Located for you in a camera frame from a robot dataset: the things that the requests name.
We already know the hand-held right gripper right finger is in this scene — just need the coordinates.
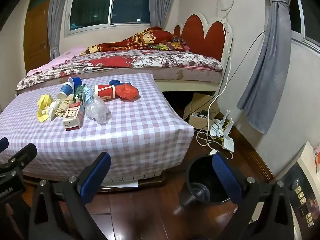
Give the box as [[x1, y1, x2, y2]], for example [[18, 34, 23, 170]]
[[212, 152, 298, 240]]

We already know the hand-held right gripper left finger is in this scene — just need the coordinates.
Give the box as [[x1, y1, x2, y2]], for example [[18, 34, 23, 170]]
[[28, 151, 112, 240]]

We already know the black trash bin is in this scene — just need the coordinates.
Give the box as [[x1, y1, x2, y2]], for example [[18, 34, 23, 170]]
[[185, 155, 237, 207]]

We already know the white tissue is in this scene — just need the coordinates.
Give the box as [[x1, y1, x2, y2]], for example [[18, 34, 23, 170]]
[[45, 100, 62, 120]]

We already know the yellow plastic bag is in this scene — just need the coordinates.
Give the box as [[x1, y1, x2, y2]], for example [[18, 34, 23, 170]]
[[37, 94, 54, 123]]

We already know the red white carton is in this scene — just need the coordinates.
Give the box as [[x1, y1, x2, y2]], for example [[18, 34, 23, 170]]
[[62, 102, 85, 131]]

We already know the beige paper bag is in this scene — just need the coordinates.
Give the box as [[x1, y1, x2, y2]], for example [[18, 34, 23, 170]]
[[55, 94, 75, 117]]

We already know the clear plastic bag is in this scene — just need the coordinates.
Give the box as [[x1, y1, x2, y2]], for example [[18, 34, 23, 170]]
[[86, 96, 111, 125]]

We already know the blue white paper cup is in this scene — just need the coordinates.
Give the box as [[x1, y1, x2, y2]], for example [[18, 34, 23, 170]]
[[57, 84, 74, 100]]

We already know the blue face mask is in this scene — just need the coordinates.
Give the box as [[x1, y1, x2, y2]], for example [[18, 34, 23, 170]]
[[82, 86, 94, 108]]

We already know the red paper cup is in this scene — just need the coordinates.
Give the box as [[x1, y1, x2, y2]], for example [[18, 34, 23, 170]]
[[93, 84, 116, 101]]

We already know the green milk carton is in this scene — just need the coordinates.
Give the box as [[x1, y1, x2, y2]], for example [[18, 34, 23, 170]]
[[74, 84, 87, 103]]

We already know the red plastic bag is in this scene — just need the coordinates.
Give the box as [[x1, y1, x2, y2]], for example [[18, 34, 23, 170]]
[[115, 84, 139, 102]]

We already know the dark blue cloth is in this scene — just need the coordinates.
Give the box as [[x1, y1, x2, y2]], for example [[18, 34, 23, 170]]
[[109, 79, 132, 89]]

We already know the flat white modem box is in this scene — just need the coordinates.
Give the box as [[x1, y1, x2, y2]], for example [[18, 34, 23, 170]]
[[222, 137, 235, 153]]

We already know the pink checked tablecloth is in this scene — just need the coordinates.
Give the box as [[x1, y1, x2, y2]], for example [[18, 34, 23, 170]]
[[0, 73, 195, 185]]

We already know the white router with antennas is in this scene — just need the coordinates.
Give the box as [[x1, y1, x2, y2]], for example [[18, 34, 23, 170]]
[[209, 110, 234, 140]]

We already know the brown cardboard box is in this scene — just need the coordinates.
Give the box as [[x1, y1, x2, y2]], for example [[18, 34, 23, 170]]
[[184, 92, 222, 131]]

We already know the black panel appliance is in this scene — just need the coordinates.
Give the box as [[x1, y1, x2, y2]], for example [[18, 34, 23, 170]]
[[275, 160, 320, 240]]

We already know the white storage box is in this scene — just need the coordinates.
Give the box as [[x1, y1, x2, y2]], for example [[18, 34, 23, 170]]
[[299, 141, 320, 178]]

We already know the orange packet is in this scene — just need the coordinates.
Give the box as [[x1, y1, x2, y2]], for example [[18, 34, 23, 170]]
[[314, 147, 320, 173]]

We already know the pink bed sheet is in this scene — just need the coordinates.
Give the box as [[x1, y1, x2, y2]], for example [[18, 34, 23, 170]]
[[26, 45, 88, 77]]

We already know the brown wooden door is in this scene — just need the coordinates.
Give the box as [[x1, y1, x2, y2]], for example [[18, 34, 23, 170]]
[[24, 0, 54, 74]]

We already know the floral quilt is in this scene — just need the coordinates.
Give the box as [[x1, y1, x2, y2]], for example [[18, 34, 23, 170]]
[[15, 49, 224, 92]]

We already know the tied grey curtain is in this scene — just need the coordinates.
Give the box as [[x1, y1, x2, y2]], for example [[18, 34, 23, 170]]
[[236, 0, 292, 135]]

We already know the white bed red headboard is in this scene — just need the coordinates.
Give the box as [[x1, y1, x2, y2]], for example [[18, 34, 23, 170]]
[[15, 12, 234, 98]]

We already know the colourful cartoon blanket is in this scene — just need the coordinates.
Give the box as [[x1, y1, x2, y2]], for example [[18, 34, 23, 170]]
[[156, 35, 190, 52]]

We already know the red patterned blanket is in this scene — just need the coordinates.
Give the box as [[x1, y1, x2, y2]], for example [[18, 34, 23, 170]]
[[86, 26, 175, 54]]

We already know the white framed sliding window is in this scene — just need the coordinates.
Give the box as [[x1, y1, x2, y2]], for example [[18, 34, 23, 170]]
[[64, 0, 154, 36]]

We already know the dark side window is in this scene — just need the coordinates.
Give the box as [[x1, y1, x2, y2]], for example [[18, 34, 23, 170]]
[[290, 0, 320, 46]]

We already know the thin black cable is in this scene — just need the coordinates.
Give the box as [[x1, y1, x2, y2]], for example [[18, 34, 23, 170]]
[[212, 31, 267, 102]]

